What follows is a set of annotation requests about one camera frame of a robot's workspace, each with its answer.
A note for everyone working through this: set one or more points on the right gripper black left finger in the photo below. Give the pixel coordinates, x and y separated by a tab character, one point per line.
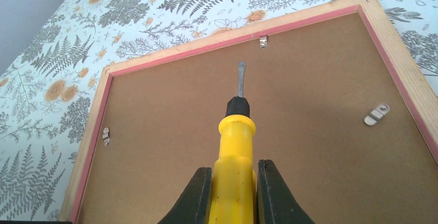
193	205

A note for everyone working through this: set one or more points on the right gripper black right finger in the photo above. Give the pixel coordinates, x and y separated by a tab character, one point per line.
275	202

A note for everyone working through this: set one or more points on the yellow handled screwdriver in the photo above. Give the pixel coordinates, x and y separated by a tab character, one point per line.
234	180

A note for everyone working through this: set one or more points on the pink wooden photo frame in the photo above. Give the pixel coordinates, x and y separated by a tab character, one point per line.
339	105

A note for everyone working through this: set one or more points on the floral patterned table mat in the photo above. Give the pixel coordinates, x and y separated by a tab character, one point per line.
47	92

